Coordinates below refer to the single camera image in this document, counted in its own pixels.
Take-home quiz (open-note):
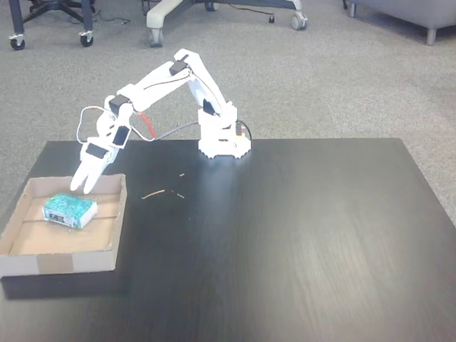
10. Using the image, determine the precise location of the thin black floor cable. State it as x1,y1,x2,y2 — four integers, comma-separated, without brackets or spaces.
227,2,276,25

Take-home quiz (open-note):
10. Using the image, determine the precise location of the black office chair base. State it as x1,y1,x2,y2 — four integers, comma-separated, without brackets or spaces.
23,0,96,24

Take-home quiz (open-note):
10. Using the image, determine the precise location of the dark cart leg with caster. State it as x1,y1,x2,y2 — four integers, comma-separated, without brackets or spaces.
78,0,95,48
7,0,26,51

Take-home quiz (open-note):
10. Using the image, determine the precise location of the shallow cardboard box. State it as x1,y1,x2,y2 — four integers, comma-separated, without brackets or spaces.
0,173,129,279

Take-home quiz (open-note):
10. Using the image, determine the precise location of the green block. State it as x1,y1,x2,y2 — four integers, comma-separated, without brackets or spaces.
42,192,99,229

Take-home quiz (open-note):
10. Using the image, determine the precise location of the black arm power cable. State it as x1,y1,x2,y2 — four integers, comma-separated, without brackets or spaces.
155,122,200,142

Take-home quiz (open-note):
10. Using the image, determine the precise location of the grey sofa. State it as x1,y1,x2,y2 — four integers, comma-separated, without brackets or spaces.
343,0,456,46

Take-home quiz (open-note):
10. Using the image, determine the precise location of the white wheeled furniture base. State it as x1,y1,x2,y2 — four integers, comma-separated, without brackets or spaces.
145,0,309,48

